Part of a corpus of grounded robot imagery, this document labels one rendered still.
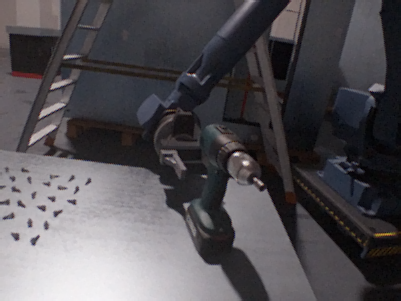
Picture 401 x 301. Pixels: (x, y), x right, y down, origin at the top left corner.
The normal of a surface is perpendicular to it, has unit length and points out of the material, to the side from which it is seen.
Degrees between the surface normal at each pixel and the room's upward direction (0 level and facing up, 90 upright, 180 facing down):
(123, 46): 90
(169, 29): 90
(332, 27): 90
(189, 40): 90
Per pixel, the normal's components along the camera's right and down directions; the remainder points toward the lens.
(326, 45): -0.04, 0.37
